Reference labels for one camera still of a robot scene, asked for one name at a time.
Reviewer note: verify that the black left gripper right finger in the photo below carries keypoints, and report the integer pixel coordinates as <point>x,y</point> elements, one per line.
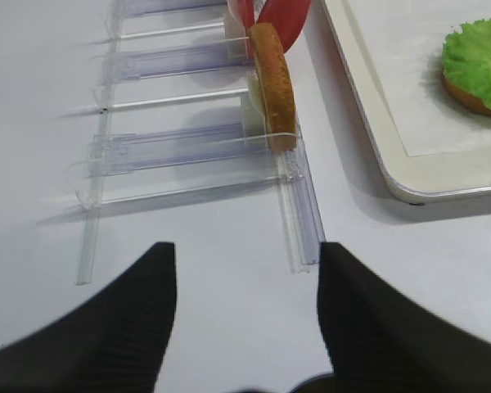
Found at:
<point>378,340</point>

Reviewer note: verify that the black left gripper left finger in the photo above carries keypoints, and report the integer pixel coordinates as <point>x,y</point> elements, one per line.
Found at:
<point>114,342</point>

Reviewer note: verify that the red tomato slice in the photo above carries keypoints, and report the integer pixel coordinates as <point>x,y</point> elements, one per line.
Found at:
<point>288,17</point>

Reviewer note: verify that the green lettuce on bun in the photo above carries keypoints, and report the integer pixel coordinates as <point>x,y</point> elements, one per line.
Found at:
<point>466,59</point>

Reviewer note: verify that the white metal tray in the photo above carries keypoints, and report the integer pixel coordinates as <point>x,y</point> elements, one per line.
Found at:
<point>414,179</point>

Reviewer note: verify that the clear acrylic left rack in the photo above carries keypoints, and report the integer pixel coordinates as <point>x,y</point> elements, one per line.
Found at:
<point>181,120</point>

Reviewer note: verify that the bottom bun on tray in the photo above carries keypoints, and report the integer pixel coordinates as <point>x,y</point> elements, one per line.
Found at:
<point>469,101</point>

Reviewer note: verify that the brown bun slice in left rack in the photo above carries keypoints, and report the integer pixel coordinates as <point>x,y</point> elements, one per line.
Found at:
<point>275,86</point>

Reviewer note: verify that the white tray liner paper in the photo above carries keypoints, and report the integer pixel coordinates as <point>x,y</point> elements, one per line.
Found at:
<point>404,40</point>

